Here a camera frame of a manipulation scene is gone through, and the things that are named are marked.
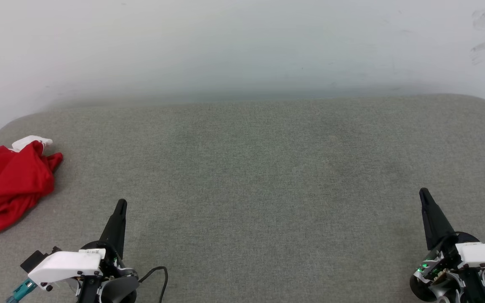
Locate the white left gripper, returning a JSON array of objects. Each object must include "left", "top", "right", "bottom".
[{"left": 28, "top": 199, "right": 128, "bottom": 292}]

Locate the red and white shirt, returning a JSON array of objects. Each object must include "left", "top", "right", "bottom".
[{"left": 0, "top": 136, "right": 63, "bottom": 240}]

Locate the grey fabric sofa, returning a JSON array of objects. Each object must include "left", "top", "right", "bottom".
[{"left": 0, "top": 93, "right": 485, "bottom": 303}]

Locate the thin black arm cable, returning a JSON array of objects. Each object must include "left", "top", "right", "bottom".
[{"left": 139, "top": 266, "right": 168, "bottom": 303}]

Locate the teal cable connector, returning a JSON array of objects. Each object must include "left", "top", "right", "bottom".
[{"left": 6, "top": 279, "right": 37, "bottom": 303}]

